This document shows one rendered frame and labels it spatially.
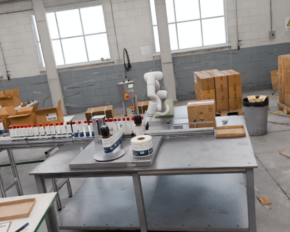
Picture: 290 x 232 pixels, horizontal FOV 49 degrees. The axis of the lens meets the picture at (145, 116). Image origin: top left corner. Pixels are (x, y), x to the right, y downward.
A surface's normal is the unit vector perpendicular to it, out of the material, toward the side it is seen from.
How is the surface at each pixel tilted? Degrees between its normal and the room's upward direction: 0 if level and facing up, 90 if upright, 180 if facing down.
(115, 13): 90
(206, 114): 90
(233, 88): 89
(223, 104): 90
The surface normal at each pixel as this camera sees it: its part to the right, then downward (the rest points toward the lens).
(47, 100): -0.03, 0.26
